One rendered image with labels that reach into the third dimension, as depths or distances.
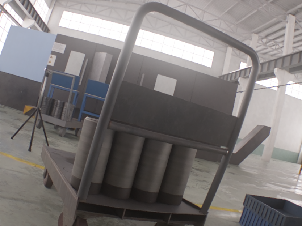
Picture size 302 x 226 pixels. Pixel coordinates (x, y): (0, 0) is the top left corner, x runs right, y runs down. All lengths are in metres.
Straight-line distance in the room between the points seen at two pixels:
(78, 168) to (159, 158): 0.32
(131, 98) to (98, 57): 6.36
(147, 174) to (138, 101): 0.36
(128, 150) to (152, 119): 0.19
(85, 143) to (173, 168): 0.39
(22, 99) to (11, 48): 1.31
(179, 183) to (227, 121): 0.34
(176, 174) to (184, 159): 0.07
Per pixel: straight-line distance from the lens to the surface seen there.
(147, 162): 1.26
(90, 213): 1.16
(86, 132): 1.17
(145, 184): 1.27
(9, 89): 7.85
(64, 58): 7.59
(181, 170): 1.33
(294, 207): 2.43
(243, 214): 2.34
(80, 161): 1.18
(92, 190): 1.19
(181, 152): 1.32
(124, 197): 1.25
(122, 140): 1.20
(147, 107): 1.05
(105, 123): 0.99
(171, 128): 1.10
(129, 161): 1.21
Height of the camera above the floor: 0.58
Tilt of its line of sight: 3 degrees up
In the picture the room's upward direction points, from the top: 15 degrees clockwise
